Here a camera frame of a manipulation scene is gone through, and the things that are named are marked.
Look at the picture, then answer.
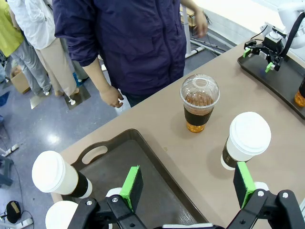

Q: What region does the clear dome-lid iced coffee cup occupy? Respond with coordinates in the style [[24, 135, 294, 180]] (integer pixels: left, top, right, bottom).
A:
[[180, 73, 220, 133], [294, 77, 305, 107]]

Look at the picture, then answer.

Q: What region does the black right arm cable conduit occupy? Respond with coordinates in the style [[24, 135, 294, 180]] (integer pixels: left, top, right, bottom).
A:
[[282, 10, 305, 62]]

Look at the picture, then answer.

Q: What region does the brown plastic serving tray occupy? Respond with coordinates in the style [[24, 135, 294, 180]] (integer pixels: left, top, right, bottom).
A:
[[61, 128, 209, 229], [237, 40, 305, 120]]

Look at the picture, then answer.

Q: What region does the person's right forearm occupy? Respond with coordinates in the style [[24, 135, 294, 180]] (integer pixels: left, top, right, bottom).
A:
[[82, 57, 112, 93]]

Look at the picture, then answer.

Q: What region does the white power strip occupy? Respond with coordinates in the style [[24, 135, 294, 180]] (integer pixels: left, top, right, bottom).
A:
[[0, 216, 34, 229]]

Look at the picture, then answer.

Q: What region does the white paper coffee cup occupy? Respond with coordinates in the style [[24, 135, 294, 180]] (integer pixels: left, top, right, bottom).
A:
[[45, 200, 81, 229], [220, 111, 272, 171], [31, 150, 93, 199]]

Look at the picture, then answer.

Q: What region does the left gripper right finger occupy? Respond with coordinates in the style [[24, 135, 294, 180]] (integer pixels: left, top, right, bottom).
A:
[[226, 161, 305, 229]]

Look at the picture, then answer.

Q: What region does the metal mannequin base plate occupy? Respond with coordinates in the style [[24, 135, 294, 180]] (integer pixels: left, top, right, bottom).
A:
[[30, 92, 52, 110], [64, 82, 92, 111]]

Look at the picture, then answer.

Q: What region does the person's right hand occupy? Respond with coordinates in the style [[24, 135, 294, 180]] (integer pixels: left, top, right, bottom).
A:
[[99, 85, 124, 109]]

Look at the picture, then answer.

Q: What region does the wooden stool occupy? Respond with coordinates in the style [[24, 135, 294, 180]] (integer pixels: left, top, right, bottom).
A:
[[180, 4, 203, 31]]

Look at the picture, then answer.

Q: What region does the person in white shirt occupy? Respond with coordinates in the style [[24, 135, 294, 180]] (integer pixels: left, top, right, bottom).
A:
[[7, 0, 81, 97]]

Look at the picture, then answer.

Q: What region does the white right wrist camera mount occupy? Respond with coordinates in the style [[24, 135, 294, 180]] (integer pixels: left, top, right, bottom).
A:
[[262, 22, 288, 39]]

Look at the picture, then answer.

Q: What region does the person's left forearm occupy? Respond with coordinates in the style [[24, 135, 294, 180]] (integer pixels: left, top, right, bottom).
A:
[[181, 0, 203, 15]]

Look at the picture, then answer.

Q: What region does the cardboard box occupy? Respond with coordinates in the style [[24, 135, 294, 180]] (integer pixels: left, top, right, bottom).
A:
[[10, 68, 31, 94]]

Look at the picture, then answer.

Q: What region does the mannequin in yellow blouse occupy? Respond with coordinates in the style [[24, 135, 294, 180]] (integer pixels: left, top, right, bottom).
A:
[[0, 0, 52, 96]]

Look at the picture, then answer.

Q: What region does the person in navy jacket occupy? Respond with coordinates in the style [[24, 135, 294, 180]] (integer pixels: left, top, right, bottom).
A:
[[51, 0, 188, 108]]

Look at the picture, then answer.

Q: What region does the person's left hand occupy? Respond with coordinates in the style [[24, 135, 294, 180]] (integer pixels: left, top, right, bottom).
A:
[[194, 9, 209, 39]]

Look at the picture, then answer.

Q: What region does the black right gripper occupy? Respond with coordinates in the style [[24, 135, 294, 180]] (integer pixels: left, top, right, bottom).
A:
[[243, 37, 286, 73]]

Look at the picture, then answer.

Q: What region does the black pouch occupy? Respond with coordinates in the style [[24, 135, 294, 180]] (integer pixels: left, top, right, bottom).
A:
[[6, 200, 22, 224]]

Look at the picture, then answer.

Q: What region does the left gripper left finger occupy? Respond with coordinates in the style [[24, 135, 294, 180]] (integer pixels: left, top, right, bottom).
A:
[[68, 165, 149, 229]]

